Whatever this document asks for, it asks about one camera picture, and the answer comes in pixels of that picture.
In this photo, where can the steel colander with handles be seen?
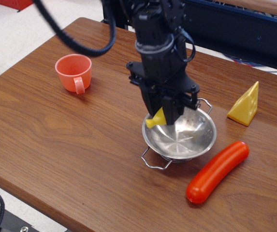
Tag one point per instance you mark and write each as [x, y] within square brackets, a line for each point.
[192, 135]

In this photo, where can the red box on floor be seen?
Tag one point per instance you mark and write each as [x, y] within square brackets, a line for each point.
[17, 4]

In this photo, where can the black base with screw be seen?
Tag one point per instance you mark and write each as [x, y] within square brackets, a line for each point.
[12, 223]

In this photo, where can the red toy sausage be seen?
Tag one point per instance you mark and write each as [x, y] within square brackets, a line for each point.
[207, 179]

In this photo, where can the pink plastic cup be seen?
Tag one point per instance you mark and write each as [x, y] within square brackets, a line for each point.
[74, 72]

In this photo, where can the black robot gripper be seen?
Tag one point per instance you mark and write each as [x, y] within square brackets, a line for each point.
[162, 79]

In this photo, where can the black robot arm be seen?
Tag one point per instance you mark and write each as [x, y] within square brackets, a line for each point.
[161, 43]

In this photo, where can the yellow toy cheese wedge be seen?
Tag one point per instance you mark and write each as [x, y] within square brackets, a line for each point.
[245, 108]

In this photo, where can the wooden rail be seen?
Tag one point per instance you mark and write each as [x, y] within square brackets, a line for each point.
[266, 6]

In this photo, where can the yellow toy banana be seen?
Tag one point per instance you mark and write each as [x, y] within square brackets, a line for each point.
[157, 120]

